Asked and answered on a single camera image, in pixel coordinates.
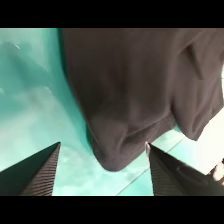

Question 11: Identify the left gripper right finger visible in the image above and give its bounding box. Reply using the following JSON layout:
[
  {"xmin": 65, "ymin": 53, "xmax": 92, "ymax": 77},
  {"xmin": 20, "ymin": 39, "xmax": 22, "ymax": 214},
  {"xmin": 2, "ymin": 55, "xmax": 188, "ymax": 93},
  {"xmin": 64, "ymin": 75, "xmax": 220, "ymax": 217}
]
[{"xmin": 146, "ymin": 142, "xmax": 224, "ymax": 197}]

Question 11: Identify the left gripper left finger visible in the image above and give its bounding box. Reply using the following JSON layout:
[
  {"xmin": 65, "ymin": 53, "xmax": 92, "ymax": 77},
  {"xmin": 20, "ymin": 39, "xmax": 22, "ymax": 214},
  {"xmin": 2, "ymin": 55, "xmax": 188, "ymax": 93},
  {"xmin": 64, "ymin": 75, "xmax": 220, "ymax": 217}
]
[{"xmin": 0, "ymin": 141, "xmax": 62, "ymax": 197}]

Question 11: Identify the black garment with white print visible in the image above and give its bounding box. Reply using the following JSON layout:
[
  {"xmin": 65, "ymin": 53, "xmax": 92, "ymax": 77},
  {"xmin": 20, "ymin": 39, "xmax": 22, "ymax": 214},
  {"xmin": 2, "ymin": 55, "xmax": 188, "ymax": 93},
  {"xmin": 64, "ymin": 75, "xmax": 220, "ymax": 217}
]
[{"xmin": 59, "ymin": 28, "xmax": 224, "ymax": 173}]

